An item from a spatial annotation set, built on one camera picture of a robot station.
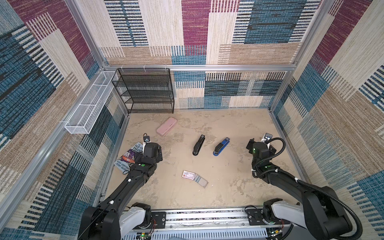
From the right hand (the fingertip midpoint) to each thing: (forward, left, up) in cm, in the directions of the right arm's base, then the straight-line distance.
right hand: (260, 143), depth 87 cm
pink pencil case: (+23, +57, -10) cm, 62 cm away
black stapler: (+5, +35, -8) cm, 36 cm away
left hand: (-2, +63, +1) cm, 64 cm away
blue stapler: (+3, +21, -7) cm, 22 cm away
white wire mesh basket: (+1, +89, +23) cm, 92 cm away
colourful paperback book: (-3, +78, -8) cm, 79 cm away
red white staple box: (-13, +42, -11) cm, 45 cm away
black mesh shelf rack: (+45, +72, +6) cm, 85 cm away
